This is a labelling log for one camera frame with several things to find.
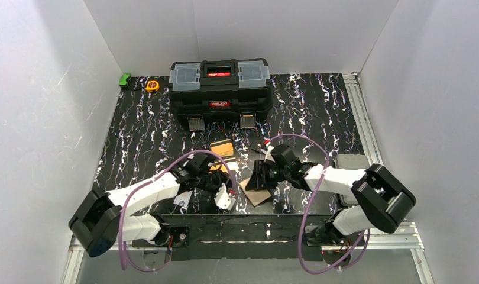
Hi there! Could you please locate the tan card holder with sleeves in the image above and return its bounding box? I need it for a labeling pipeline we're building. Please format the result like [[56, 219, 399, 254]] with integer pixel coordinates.
[[239, 178, 271, 207]]

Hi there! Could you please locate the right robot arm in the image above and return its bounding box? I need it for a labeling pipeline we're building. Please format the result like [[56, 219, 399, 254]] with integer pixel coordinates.
[[244, 144, 416, 242]]

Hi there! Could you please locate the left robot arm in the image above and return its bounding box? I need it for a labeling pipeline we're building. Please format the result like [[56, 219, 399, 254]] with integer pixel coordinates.
[[68, 150, 238, 257]]

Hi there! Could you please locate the gold card stack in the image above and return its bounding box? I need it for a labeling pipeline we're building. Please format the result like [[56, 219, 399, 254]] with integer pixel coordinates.
[[210, 139, 234, 157]]

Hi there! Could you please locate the grey pad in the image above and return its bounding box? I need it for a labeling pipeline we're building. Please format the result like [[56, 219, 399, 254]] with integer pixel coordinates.
[[335, 154, 370, 206]]

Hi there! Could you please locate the black toolbox with clear lids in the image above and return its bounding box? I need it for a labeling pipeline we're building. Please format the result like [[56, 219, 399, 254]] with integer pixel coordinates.
[[169, 58, 274, 131]]

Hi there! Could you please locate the yellow tape measure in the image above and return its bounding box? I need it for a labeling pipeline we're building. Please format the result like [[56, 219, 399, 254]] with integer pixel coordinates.
[[145, 80, 160, 93]]

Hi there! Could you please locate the green plastic object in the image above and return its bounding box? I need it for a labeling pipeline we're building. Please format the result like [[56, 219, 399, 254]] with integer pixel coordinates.
[[118, 73, 131, 88]]

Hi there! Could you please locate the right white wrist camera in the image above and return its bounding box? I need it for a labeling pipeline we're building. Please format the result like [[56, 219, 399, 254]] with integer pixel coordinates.
[[264, 144, 274, 162]]

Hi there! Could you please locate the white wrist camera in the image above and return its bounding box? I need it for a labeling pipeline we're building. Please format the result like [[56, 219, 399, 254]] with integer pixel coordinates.
[[264, 144, 274, 162], [214, 183, 236, 211]]

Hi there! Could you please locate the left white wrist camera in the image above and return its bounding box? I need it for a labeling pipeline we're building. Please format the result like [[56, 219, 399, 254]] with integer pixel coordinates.
[[214, 183, 236, 211]]

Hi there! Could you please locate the white aluminium table rail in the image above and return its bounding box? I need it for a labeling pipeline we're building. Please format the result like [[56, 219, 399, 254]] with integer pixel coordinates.
[[343, 73, 384, 164]]

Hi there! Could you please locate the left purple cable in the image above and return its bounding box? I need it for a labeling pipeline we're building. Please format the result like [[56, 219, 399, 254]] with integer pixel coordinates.
[[118, 149, 238, 273]]

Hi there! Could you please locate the purple cable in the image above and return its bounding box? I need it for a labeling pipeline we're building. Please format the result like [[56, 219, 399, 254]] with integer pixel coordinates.
[[264, 133, 370, 275], [118, 149, 238, 273]]

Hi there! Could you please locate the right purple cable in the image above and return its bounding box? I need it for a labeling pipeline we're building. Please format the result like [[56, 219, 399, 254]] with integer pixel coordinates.
[[264, 133, 370, 275]]

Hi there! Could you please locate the front aluminium rail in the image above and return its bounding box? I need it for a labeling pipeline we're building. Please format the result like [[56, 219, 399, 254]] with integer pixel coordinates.
[[62, 220, 433, 283]]

